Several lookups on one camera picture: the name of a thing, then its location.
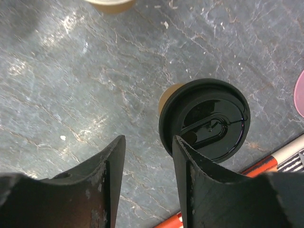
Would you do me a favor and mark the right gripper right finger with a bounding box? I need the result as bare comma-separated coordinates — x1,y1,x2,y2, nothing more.
172,134,304,228

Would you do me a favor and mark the brown paper cup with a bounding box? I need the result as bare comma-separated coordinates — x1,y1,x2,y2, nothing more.
86,0,136,14
158,83,184,114

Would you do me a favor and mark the pink straw holder cup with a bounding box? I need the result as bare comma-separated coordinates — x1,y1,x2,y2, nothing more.
293,70,304,117

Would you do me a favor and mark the patterned orange cloth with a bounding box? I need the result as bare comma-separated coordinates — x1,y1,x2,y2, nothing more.
154,134,304,228

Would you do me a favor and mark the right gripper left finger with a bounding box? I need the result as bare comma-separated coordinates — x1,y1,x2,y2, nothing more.
0,135,125,228

